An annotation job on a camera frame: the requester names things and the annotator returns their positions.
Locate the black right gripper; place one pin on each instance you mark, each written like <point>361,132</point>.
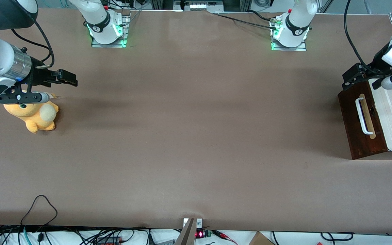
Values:
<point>38,76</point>

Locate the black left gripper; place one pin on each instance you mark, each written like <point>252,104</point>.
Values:
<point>379,60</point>

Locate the dark wooden drawer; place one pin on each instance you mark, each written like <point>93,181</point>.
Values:
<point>350,122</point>

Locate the orange plush toy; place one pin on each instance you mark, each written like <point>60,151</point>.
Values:
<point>36,119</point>

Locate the black box with red parts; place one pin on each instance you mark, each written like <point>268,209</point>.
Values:
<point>109,240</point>

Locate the brown cardboard piece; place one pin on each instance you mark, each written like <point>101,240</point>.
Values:
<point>261,239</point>

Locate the red clip leads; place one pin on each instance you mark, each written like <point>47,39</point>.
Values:
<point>225,235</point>

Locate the red display circuit board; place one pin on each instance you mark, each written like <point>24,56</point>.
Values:
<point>201,234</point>

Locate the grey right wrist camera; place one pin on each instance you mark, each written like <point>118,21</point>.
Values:
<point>22,97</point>

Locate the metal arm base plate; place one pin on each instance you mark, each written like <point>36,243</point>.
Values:
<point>109,43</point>
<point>289,48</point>

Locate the wooden camera post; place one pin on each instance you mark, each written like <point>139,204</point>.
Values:
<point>186,234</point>

